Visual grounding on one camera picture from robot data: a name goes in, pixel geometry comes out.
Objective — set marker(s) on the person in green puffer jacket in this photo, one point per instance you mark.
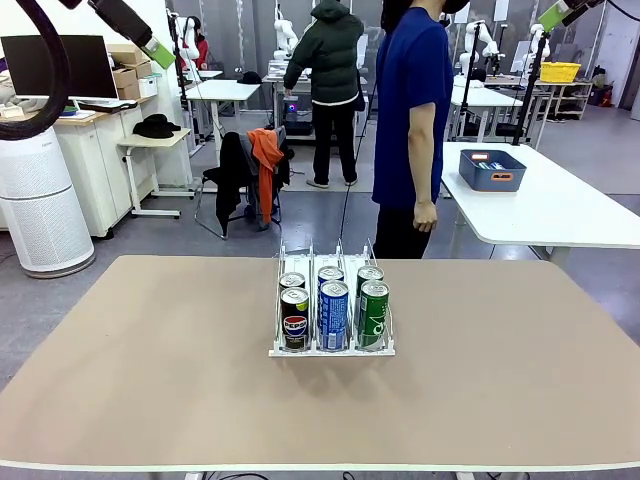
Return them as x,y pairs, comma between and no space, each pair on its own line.
325,60

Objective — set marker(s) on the person in red top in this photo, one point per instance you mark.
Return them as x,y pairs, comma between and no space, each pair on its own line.
201,50

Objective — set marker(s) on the red fire extinguisher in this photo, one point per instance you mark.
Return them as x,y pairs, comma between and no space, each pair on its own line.
605,96

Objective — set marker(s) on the black computer with glowing light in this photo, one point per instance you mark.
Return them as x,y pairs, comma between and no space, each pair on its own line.
300,125

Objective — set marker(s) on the black hat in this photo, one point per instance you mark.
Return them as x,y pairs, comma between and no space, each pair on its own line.
155,127

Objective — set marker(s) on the wooden shelf table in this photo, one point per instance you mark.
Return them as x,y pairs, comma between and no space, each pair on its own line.
570,100

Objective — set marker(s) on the person's right forearm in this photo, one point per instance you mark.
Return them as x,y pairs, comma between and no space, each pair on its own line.
424,175

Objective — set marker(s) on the blue Pocari Sweat can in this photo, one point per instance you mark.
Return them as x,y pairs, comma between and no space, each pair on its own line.
327,274
334,320

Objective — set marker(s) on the person's right hand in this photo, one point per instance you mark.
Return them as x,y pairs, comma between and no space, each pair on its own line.
426,216

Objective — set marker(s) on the black stand pole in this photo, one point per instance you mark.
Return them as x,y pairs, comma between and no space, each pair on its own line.
531,90
471,60

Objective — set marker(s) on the yellow plastic crate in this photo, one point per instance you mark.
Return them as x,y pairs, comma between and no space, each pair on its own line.
560,72

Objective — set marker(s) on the small white box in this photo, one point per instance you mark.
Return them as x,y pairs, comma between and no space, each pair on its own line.
148,87

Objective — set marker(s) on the orange garment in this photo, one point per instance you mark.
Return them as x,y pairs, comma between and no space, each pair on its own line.
265,155

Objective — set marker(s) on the person in blue Warriors shirt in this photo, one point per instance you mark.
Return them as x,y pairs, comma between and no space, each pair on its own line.
400,100

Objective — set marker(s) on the white cylindrical air purifier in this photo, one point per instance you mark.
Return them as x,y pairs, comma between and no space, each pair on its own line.
40,210

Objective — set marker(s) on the black computer monitor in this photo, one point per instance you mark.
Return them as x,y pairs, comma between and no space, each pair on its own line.
30,65

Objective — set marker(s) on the brown cardboard box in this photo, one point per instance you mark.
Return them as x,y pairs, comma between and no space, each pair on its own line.
129,93
125,54
124,77

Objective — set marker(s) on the white lab robot arm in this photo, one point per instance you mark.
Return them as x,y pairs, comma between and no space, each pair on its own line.
285,35
529,60
489,48
186,50

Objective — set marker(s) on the black Pepsi can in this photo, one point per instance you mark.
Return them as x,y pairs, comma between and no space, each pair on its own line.
295,325
291,279

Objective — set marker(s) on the green bowl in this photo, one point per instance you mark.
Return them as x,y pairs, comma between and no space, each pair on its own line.
75,109

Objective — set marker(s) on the green soda can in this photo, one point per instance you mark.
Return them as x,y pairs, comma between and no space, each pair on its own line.
369,273
374,320

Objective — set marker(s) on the large white rounded table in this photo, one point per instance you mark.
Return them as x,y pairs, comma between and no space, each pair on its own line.
550,200

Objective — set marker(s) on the small white side table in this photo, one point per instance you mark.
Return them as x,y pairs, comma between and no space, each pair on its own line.
150,142

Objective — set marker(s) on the white cabinet desk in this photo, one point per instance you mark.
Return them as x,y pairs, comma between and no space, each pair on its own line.
85,165

